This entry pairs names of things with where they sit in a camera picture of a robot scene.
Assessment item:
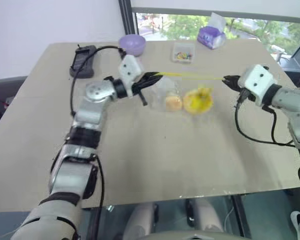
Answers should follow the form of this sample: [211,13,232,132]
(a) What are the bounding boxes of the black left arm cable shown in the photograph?
[69,44,127,119]

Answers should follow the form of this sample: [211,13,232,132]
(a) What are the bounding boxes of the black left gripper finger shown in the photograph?
[139,75,163,90]
[141,71,163,81]

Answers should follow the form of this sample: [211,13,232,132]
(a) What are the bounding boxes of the dark window frame post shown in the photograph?
[118,0,141,36]

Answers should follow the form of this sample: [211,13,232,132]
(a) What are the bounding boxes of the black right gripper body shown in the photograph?
[236,86,252,103]

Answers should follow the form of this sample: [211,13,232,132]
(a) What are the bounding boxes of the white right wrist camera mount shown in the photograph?
[237,63,278,107]

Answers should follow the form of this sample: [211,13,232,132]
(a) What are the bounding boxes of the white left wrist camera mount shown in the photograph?
[117,54,144,99]

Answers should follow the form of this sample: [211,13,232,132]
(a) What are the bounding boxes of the grey rounded robot leg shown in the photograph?
[123,201,160,240]
[186,198,225,234]

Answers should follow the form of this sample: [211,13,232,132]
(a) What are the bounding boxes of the purple tissue pack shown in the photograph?
[196,11,227,50]

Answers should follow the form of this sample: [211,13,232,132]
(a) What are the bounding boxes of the black rectangular device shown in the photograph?
[69,44,98,78]

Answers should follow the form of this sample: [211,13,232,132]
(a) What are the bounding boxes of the yellow snack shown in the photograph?
[183,86,215,115]

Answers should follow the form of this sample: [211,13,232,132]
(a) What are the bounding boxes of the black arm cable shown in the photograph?
[69,44,127,119]
[234,89,297,149]

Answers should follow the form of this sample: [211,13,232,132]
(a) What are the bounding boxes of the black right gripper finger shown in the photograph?
[224,80,241,92]
[222,74,241,85]

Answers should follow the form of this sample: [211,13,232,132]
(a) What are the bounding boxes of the clear yellow-zipper plastic bag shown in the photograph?
[149,71,226,118]

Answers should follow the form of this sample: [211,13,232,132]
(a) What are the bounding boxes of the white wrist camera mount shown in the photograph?
[237,63,278,107]
[117,54,144,99]

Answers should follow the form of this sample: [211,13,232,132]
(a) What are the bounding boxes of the clear box of colourful items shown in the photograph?
[170,41,196,65]

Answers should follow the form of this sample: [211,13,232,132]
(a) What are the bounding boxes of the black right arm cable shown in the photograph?
[234,89,297,149]

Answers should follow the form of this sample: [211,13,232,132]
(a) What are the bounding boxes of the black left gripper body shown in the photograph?
[131,80,147,98]

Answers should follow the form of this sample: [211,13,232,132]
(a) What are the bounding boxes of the purple bowl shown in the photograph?
[118,34,147,57]

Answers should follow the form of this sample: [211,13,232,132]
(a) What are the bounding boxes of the round orange snack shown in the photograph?
[165,96,183,112]

